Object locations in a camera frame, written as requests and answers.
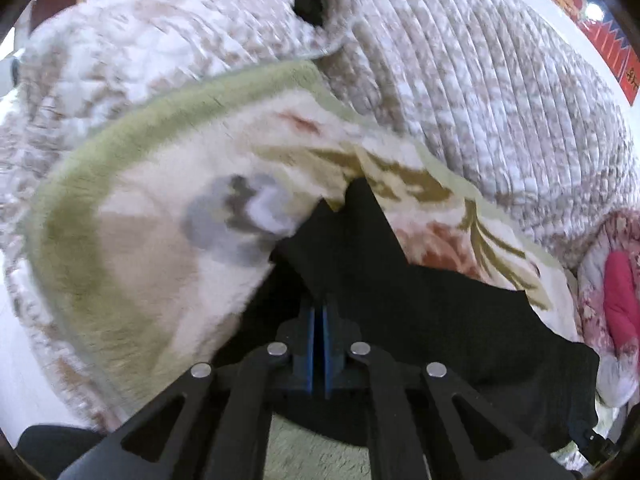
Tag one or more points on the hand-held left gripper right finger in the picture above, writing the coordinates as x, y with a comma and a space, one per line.
327, 355

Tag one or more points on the floral fleece blanket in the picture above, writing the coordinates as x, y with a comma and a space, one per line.
175, 260

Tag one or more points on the dark cloth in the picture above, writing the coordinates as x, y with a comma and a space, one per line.
55, 447

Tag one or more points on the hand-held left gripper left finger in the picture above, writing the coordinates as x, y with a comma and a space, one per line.
307, 355

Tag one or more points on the black pants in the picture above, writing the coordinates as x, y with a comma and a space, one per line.
450, 320

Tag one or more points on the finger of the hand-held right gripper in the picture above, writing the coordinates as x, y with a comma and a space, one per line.
597, 447

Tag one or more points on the beige quilted bedspread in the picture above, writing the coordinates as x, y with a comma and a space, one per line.
475, 85

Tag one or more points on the red wall poster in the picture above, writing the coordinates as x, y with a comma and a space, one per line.
610, 35

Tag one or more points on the pink floral quilt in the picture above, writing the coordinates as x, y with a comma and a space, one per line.
620, 290

